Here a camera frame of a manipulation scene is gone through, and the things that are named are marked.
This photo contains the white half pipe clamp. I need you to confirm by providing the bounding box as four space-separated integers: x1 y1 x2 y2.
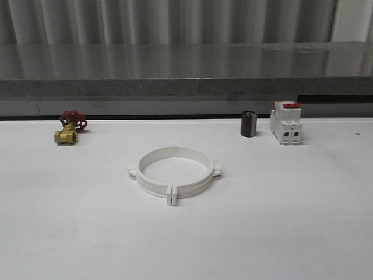
127 146 177 206
167 146 223 207

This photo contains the grey stone counter ledge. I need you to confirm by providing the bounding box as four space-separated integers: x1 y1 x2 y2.
1 43 372 118

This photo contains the brass valve with red handwheel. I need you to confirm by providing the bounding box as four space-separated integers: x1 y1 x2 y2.
54 110 87 145

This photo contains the white circuit breaker red switch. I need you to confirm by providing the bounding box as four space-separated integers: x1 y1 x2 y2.
270 101 303 145

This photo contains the dark cylindrical capacitor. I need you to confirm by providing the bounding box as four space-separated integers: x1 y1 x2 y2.
241 111 257 138

